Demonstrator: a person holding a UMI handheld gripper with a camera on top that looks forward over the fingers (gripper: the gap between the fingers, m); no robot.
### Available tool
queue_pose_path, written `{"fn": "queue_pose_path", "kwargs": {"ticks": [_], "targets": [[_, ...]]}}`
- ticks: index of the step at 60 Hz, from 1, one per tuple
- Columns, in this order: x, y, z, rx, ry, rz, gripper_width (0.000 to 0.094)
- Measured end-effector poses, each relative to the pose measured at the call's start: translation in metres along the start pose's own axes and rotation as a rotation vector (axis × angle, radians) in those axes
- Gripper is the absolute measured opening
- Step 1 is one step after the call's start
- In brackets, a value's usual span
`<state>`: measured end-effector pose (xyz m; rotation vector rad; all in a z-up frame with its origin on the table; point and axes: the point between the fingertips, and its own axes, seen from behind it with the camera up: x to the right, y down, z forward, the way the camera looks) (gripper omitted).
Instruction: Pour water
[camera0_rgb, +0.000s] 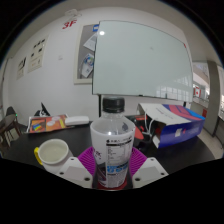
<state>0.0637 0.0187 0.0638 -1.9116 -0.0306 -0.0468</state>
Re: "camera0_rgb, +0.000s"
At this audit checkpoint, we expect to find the black jacket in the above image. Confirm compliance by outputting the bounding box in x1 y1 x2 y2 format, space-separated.
34 102 51 118

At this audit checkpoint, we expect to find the large white wall poster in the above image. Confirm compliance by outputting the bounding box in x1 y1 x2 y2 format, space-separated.
27 35 49 74

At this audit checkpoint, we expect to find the white mug with yellow handle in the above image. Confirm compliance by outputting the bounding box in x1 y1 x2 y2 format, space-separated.
33 138 74 175

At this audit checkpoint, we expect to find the grey chair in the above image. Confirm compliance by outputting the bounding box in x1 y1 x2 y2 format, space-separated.
4 105 18 117

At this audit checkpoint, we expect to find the flat round red coaster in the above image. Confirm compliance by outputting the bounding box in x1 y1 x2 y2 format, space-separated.
96 179 133 191

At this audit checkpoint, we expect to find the blue and white paper bag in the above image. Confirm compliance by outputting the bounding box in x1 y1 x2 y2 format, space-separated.
136 102 207 149

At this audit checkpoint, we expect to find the small white wall poster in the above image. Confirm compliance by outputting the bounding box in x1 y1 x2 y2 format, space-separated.
16 56 28 80

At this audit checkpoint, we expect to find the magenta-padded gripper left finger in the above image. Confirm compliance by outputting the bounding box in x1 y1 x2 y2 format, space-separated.
54 146 98 189

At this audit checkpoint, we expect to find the red and black tool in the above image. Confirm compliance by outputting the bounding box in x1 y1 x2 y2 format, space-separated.
124 114 158 148

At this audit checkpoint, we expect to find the large glass whiteboard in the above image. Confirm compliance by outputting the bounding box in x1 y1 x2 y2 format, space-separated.
92 19 195 118

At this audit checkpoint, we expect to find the clear plastic water bottle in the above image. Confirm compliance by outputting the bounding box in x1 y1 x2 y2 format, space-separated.
89 95 137 190

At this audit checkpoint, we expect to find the colourful orange magazine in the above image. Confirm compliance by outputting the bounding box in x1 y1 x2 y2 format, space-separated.
26 114 71 135

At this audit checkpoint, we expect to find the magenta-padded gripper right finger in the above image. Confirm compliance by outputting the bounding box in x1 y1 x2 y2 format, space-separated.
129 146 170 189

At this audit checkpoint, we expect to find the grey bulletin board with papers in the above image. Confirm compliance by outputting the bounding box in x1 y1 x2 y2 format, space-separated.
73 23 100 85

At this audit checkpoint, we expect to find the flat white case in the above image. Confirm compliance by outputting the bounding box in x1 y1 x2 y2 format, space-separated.
64 115 90 127

